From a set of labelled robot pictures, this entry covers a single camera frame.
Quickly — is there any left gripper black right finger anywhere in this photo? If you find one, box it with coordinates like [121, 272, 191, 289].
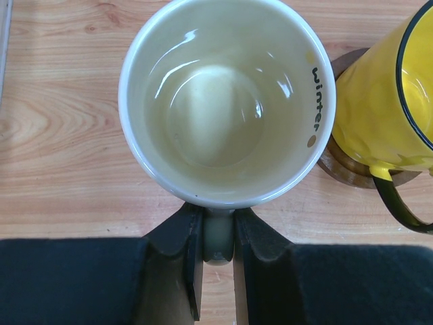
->
[233, 209, 432, 324]

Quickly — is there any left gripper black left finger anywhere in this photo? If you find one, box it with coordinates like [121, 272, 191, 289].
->
[1, 203, 204, 324]

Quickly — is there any cream mug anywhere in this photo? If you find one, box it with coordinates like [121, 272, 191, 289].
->
[118, 1, 336, 264]

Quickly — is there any yellow transparent cup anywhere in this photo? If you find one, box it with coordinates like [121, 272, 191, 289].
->
[332, 1, 432, 234]

